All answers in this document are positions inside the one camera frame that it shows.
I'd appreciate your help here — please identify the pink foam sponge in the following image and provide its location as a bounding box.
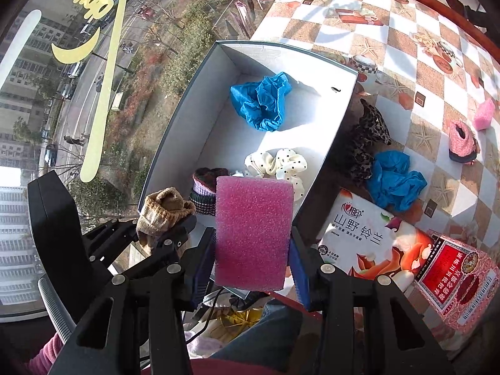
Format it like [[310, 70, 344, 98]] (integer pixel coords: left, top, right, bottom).
[[214, 176, 294, 292], [473, 98, 497, 131]]

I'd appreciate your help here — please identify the cream polka-dot scrunchie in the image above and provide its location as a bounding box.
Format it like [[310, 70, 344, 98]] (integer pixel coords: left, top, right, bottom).
[[244, 148, 308, 202]]

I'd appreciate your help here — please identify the tan knit scrunchie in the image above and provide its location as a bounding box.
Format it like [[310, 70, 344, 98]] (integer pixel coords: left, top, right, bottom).
[[136, 187, 197, 251]]

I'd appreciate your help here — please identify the floral tissue packet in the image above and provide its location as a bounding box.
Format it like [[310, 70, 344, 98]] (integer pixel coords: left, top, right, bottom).
[[317, 188, 435, 293]]

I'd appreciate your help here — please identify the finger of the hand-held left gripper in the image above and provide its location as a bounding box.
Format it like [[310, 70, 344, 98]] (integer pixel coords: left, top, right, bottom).
[[117, 215, 198, 278], [82, 219, 139, 262]]

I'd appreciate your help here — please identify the blue plastic shoe cover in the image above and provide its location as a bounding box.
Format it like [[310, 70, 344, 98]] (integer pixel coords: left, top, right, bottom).
[[366, 150, 428, 212], [230, 72, 293, 133]]

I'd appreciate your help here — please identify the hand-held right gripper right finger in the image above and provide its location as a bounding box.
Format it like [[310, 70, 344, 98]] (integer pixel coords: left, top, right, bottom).
[[288, 227, 456, 375]]

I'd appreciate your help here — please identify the red patterned cardboard box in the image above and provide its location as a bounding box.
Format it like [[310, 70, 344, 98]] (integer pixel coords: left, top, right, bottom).
[[414, 230, 500, 337]]

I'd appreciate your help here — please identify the grey box with white inside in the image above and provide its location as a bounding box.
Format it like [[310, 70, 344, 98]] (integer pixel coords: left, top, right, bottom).
[[137, 40, 359, 239]]

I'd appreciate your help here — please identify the checkered printed tablecloth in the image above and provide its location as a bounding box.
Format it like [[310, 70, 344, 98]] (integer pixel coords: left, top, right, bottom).
[[250, 0, 500, 274]]

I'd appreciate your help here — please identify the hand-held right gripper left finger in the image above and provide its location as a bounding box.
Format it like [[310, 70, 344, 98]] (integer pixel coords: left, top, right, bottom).
[[49, 228, 217, 375]]

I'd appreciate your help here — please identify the person's left forearm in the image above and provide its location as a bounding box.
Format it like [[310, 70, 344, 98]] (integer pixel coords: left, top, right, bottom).
[[27, 336, 67, 375]]

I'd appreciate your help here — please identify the dark striped knit scrunchie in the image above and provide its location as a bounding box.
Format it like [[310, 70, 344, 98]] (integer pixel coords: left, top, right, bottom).
[[189, 167, 229, 216]]

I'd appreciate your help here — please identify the leopard print scrunchie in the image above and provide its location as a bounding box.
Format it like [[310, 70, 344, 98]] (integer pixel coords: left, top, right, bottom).
[[346, 98, 392, 188]]

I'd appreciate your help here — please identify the yellow cloth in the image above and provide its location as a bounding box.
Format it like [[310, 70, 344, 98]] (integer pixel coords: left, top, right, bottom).
[[211, 307, 266, 340]]

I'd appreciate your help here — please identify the black cable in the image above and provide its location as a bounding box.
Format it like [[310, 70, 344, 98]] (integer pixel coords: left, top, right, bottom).
[[185, 287, 231, 344]]

